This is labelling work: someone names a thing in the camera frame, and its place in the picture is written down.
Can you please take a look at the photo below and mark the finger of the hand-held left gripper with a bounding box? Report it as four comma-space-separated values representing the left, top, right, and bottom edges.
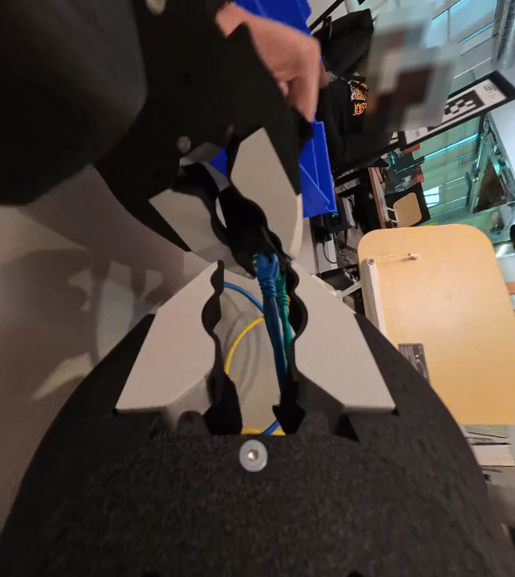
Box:
148, 187, 235, 271
227, 127, 305, 261

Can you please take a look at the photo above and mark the green ethernet cable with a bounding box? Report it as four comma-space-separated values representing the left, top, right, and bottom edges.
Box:
277, 266, 295, 366

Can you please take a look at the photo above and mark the yellow ethernet cable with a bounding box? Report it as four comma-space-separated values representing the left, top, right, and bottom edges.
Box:
224, 317, 285, 435

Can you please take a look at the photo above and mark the person's left hand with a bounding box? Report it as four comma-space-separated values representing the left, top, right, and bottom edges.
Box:
216, 5, 328, 122

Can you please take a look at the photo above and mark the blue plastic bin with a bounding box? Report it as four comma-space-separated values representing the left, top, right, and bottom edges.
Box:
208, 0, 337, 217

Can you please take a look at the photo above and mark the black network switch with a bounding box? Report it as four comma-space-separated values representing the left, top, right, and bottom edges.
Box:
214, 187, 292, 278

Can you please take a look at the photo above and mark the blue ethernet cable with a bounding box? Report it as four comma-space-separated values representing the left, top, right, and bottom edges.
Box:
223, 252, 287, 435

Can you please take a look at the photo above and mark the small light wood board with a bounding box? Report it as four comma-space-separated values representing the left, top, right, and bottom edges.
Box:
383, 191, 431, 228

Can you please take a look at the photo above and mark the printed tag sign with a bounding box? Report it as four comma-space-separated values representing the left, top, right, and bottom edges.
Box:
397, 72, 515, 149

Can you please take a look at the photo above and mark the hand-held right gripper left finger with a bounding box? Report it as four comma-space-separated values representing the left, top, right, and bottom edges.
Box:
115, 261, 243, 435

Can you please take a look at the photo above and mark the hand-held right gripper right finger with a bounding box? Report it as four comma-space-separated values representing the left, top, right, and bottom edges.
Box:
272, 263, 397, 435

